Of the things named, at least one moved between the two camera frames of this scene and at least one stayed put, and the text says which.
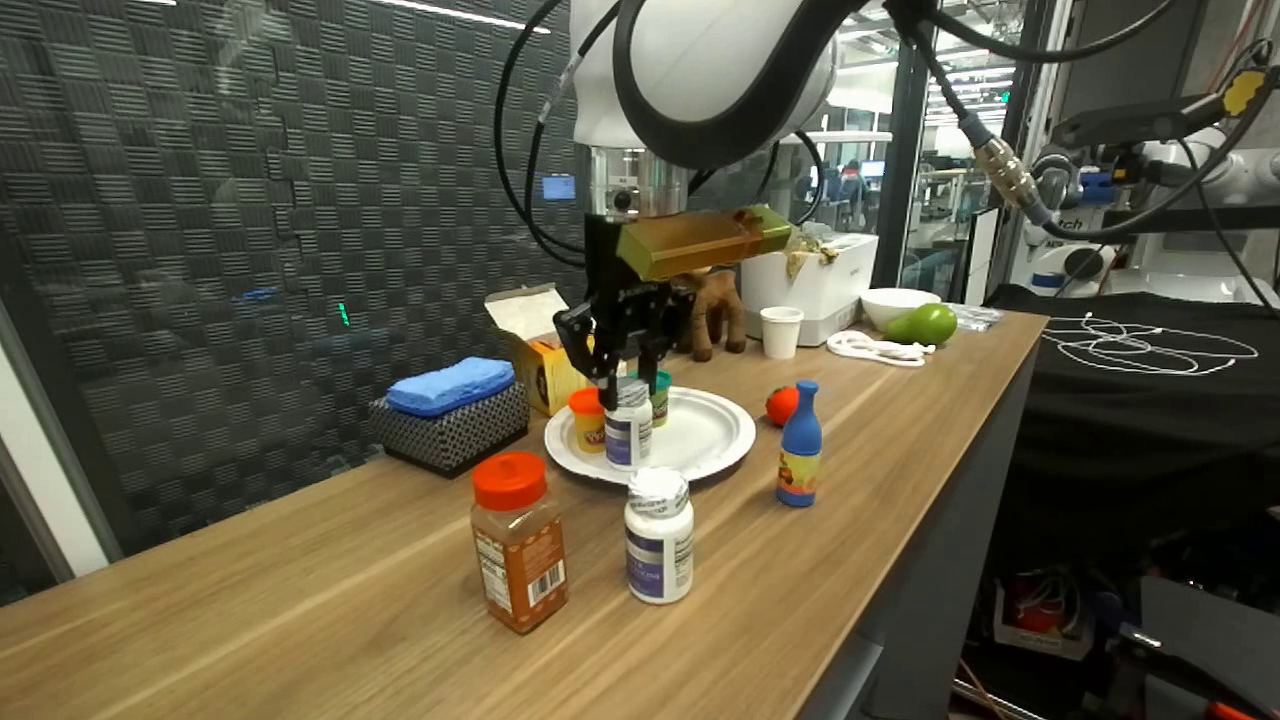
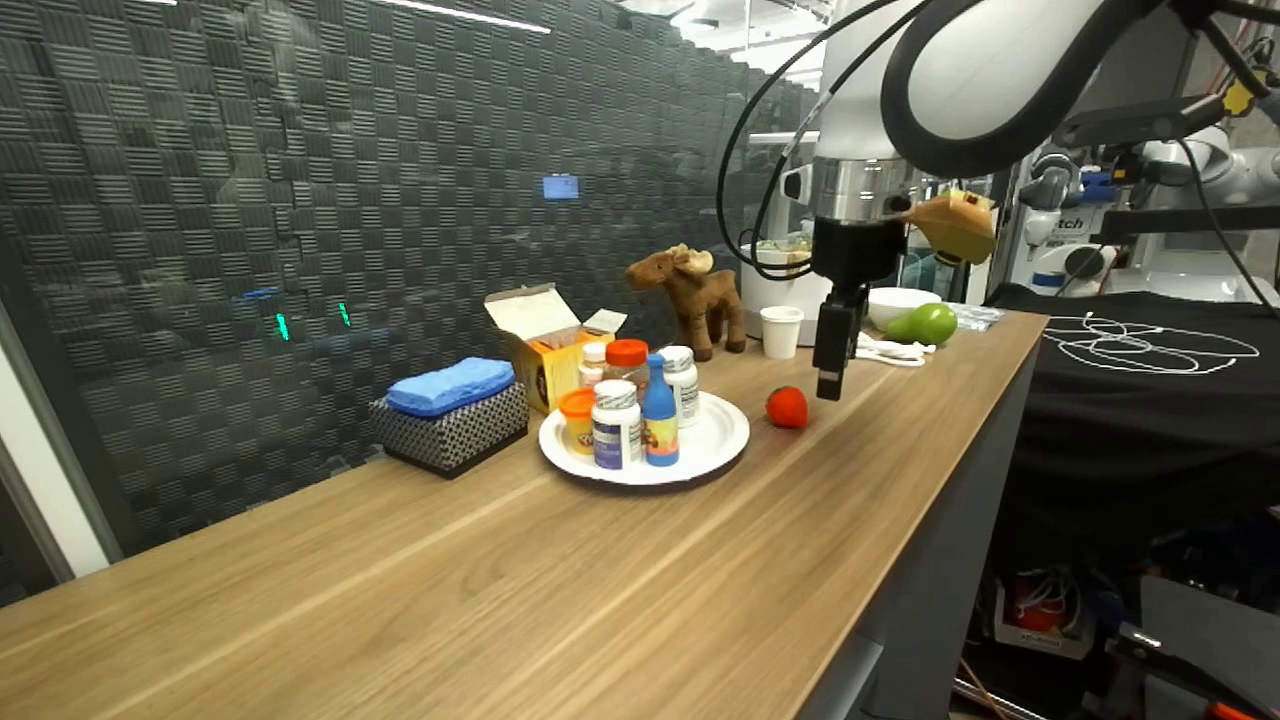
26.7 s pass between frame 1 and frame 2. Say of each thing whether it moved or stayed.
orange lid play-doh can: stayed
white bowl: stayed
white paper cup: stayed
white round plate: stayed
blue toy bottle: moved
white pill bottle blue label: moved
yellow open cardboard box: stayed
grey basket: stayed
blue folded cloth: stayed
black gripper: moved
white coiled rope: stayed
